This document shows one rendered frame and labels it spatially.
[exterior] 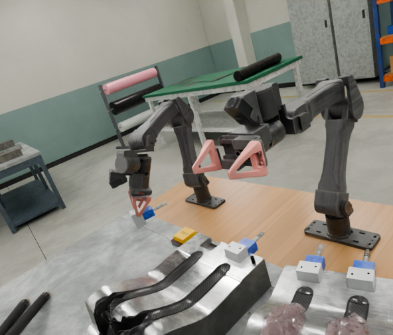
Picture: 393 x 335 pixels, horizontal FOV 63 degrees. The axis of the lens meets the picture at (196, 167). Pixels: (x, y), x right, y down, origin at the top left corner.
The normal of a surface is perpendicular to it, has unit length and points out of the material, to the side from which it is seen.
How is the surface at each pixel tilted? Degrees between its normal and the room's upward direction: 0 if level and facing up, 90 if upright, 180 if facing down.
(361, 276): 0
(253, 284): 90
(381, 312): 0
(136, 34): 90
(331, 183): 60
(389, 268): 0
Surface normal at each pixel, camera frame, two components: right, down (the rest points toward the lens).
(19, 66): 0.57, 0.13
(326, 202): -0.76, -0.07
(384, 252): -0.29, -0.90
